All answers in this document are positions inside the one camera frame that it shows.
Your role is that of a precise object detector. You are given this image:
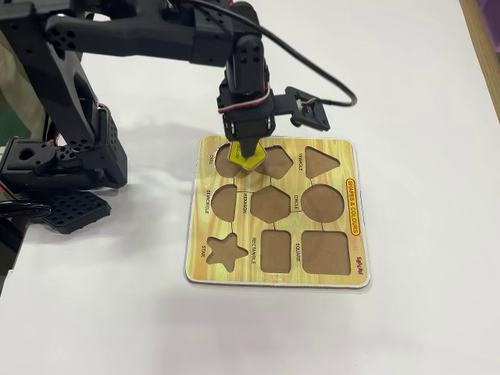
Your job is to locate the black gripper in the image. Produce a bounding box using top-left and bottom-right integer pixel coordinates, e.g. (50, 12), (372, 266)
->
(216, 80), (277, 160)

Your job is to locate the yellow pentagon puzzle piece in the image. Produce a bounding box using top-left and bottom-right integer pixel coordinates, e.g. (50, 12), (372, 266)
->
(227, 140), (267, 172)

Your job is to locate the wooden shape puzzle board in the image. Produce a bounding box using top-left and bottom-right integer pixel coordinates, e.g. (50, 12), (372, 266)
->
(183, 134), (372, 291)

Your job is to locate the black grid table clamp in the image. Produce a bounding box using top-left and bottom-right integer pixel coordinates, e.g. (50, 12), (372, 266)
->
(41, 191), (113, 235)

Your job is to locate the floral beige green cloth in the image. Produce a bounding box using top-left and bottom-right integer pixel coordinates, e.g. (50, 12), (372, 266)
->
(0, 29), (52, 141)

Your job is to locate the purple box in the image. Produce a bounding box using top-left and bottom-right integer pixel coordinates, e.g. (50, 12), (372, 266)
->
(478, 0), (500, 36)

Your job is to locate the red white servo wire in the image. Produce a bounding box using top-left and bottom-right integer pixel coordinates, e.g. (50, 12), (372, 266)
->
(217, 91), (273, 114)

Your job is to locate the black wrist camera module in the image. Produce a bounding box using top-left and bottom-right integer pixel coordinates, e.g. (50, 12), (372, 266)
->
(273, 86), (331, 132)

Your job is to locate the black camera cable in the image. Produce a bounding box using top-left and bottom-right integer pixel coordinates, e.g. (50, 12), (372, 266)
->
(183, 0), (359, 107)

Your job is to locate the glossy black cable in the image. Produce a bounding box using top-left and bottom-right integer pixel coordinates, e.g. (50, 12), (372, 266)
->
(0, 198), (52, 222)

